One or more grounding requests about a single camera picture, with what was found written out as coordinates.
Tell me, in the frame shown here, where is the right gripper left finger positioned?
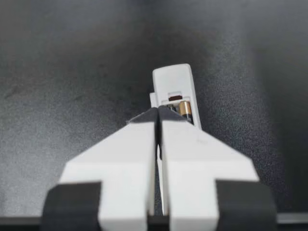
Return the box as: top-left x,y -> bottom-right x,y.
43,107 -> 158,231

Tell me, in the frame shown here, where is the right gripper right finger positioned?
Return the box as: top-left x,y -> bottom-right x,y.
157,105 -> 278,231

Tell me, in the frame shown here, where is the black and gold battery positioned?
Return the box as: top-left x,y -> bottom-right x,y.
178,101 -> 195,126

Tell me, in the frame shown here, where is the white remote control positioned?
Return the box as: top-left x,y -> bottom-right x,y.
149,63 -> 203,130

